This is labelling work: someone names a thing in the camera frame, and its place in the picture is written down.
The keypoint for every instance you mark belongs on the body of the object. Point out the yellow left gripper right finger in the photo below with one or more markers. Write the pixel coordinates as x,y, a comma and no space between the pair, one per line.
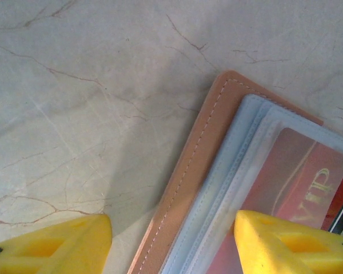
288,251

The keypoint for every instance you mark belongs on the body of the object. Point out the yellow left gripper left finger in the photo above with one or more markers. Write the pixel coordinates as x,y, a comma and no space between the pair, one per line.
45,251

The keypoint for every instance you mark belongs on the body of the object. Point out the red VIP credit card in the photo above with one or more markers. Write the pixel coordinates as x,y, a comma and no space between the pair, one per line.
288,177

